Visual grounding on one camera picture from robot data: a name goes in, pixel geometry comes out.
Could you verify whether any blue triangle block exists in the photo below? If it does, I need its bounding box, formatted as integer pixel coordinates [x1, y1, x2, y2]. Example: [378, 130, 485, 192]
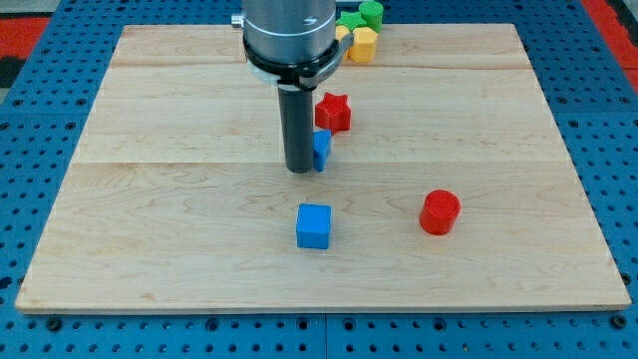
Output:
[313, 130, 332, 172]

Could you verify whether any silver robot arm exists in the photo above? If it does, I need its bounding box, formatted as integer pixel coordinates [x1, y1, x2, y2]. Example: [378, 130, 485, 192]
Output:
[241, 0, 336, 64]

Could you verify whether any yellow block behind arm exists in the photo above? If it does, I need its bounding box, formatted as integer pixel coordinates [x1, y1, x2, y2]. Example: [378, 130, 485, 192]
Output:
[335, 25, 354, 61]

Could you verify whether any blue cube block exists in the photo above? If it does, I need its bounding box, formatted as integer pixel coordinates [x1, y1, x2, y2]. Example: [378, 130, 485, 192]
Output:
[296, 203, 332, 249]

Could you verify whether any red star block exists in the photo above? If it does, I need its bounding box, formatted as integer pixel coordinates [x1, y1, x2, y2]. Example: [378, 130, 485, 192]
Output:
[314, 92, 351, 134]

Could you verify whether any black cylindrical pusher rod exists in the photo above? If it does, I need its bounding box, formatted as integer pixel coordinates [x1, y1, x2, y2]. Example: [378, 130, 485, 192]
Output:
[277, 85, 313, 174]

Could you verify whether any red cylinder block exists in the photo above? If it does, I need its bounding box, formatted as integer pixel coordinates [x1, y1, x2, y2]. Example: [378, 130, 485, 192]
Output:
[419, 189, 462, 235]

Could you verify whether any wooden board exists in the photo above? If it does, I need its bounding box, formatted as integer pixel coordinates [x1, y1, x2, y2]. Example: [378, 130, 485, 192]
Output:
[16, 24, 631, 314]

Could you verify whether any yellow hexagon block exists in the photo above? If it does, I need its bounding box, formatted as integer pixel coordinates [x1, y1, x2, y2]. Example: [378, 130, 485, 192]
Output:
[348, 27, 378, 63]

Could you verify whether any green star block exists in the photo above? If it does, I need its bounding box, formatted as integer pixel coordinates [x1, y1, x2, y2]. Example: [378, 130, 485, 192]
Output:
[336, 11, 367, 31]

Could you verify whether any green cylinder block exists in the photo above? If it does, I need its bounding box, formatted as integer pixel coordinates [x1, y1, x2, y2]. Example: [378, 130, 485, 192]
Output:
[358, 0, 385, 33]

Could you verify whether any black clamp ring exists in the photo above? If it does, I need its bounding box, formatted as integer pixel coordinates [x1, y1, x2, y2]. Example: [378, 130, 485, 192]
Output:
[242, 32, 355, 92]

